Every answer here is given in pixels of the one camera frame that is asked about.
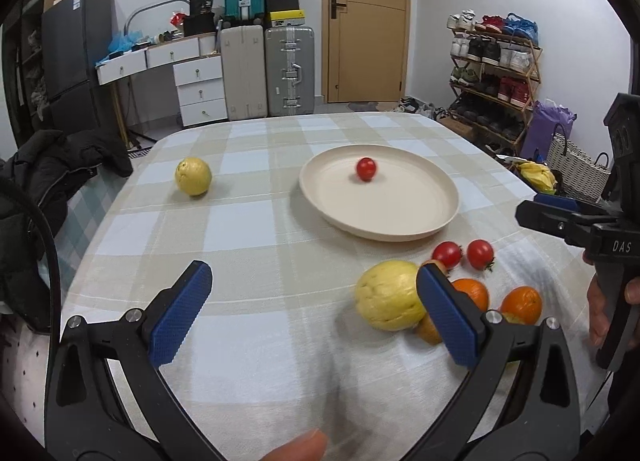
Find dark grey fridge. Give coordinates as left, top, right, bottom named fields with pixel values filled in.
left=41, top=0, right=117, bottom=130

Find black puffer jacket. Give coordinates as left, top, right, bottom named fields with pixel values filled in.
left=0, top=130, right=134, bottom=332

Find cream round plate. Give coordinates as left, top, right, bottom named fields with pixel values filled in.
left=299, top=144, right=460, bottom=242

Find beige suitcase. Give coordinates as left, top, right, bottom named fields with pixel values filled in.
left=220, top=25, right=269, bottom=122

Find wooden door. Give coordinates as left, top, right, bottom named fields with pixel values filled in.
left=321, top=0, right=412, bottom=104

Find yellow bag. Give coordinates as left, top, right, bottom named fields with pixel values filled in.
left=515, top=161, right=559, bottom=194

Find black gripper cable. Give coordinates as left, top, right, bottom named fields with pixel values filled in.
left=0, top=178, right=63, bottom=337

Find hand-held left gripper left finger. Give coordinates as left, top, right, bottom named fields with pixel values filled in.
left=44, top=261, right=226, bottom=461

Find white dotted cloth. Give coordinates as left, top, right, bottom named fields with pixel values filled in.
left=0, top=313, right=53, bottom=429

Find silver suitcase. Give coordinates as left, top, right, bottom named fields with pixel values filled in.
left=264, top=26, right=316, bottom=116

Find brown cardboard box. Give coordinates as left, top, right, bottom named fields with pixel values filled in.
left=440, top=116, right=477, bottom=140

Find blue plastic bag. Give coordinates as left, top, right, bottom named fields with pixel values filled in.
left=107, top=30, right=147, bottom=54

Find grey door mat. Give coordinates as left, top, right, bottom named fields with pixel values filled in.
left=345, top=101, right=402, bottom=112

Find orange mandarin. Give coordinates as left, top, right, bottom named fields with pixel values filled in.
left=500, top=286, right=543, bottom=326
left=452, top=278, right=490, bottom=313

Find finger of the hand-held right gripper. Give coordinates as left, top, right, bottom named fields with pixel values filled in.
left=515, top=199, right=598, bottom=254
left=533, top=193, right=610, bottom=216

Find white desk with drawers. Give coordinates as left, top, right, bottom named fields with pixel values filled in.
left=96, top=33, right=229, bottom=129

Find wooden handled broom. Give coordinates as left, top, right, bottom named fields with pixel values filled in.
left=112, top=81, right=144, bottom=152

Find purple bag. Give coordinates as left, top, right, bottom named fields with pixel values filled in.
left=522, top=100, right=577, bottom=162

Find person's right hand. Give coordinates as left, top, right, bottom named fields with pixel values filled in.
left=586, top=272, right=610, bottom=351

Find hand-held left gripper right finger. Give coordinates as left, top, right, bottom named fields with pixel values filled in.
left=415, top=263, right=584, bottom=461

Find black yellow shoe box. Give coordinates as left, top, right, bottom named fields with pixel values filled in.
left=269, top=10, right=306, bottom=29

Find scattered sneakers group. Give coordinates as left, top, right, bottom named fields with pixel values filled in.
left=399, top=97, right=452, bottom=122

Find rows of assorted shoes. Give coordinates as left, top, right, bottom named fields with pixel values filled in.
left=446, top=10, right=541, bottom=142

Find curved metal tube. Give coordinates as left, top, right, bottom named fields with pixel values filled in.
left=124, top=0, right=191, bottom=38

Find yellow wrinkled guava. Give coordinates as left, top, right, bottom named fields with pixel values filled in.
left=355, top=260, right=429, bottom=332
left=174, top=157, right=213, bottom=198

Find wooden shoe rack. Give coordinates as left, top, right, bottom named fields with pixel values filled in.
left=446, top=26, right=544, bottom=152

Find person's left hand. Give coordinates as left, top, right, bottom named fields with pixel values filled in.
left=259, top=429, right=329, bottom=461

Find dark glass door cabinet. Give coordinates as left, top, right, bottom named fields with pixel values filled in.
left=0, top=0, right=83, bottom=142

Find white woven basket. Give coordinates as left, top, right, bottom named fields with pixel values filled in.
left=545, top=123, right=614, bottom=202

